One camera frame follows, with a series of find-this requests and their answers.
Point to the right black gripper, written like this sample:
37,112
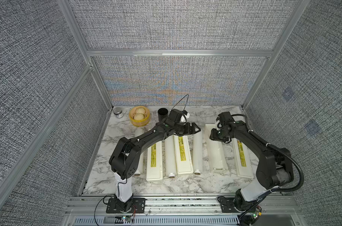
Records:
213,135

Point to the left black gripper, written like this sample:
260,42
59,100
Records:
188,132

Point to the plastic wrap roll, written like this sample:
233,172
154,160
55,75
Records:
170,157
139,131
197,157

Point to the white wrap dispenser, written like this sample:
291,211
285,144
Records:
154,168
225,157
183,155

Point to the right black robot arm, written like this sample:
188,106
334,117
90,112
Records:
274,167

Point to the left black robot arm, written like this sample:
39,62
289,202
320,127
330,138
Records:
125,157

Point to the black cup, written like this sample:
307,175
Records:
162,114

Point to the yellow bowl with buns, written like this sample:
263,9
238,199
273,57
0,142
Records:
140,116

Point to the small silver tin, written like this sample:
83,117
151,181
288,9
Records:
118,112

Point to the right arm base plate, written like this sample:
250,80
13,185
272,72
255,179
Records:
227,204

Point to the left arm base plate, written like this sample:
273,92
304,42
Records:
133,205

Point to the aluminium mounting rail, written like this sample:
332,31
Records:
181,205

